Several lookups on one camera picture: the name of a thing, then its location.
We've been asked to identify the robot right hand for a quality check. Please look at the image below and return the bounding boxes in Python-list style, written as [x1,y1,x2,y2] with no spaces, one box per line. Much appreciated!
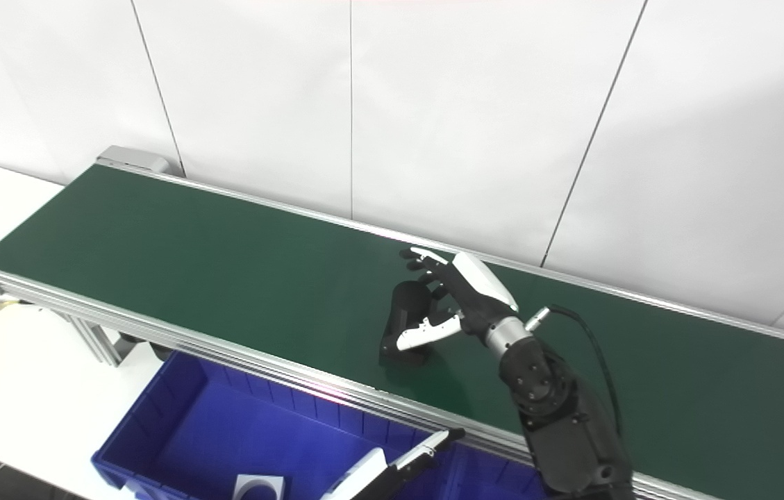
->
[395,245,520,352]

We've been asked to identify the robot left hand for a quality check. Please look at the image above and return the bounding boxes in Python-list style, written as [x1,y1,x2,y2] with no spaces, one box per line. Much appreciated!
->
[319,428,467,500]

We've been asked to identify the black cylinder block part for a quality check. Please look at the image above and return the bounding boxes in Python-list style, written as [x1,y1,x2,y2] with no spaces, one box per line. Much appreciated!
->
[378,280,455,369]

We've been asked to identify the blue plastic bin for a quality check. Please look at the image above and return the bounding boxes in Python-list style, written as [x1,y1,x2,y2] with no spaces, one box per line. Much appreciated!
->
[91,349,458,500]
[444,444,552,500]

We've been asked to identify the white plastic part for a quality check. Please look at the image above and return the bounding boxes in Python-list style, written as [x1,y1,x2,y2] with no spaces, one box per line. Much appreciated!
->
[234,474,286,500]

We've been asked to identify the green conveyor belt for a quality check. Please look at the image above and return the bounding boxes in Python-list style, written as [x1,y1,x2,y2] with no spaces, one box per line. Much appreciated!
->
[0,144,784,500]
[0,165,784,500]

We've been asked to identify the aluminium conveyor leg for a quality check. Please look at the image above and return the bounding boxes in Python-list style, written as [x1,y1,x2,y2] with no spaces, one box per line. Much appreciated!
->
[55,309,123,367]

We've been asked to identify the grey conveyor end housing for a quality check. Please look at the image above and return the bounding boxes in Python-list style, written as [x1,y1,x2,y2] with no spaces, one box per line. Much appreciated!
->
[97,144,172,174]

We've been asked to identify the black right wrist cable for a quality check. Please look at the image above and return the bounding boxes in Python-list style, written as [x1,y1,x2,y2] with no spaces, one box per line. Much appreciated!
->
[525,303,626,445]

